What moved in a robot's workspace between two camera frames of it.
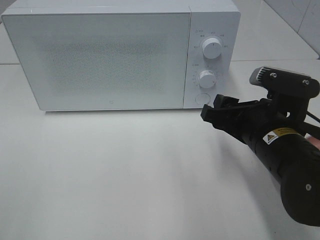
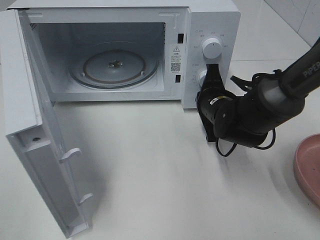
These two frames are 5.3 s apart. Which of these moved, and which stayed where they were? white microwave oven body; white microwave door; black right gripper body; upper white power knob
Moved: white microwave door; black right gripper body
Stayed: white microwave oven body; upper white power knob
